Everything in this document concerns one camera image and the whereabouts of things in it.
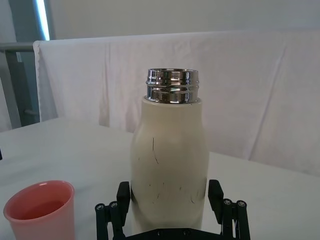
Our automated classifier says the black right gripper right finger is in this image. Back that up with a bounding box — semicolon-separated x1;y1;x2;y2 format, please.
207;179;251;240

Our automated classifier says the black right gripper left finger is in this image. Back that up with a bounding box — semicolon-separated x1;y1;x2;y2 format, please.
94;181;132;240

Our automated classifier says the cream vacuum bottle steel neck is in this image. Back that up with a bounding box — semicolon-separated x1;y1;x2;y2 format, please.
129;67;211;231

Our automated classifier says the white table cloth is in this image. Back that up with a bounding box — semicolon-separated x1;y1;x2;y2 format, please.
0;117;320;240

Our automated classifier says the pink plastic cup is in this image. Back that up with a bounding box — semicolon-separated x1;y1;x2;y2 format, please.
3;180;76;240

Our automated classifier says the grey striped post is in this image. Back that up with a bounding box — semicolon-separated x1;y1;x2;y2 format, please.
14;0;55;125

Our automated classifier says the grey metal rail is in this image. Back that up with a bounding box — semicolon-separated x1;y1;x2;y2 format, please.
0;41;35;53

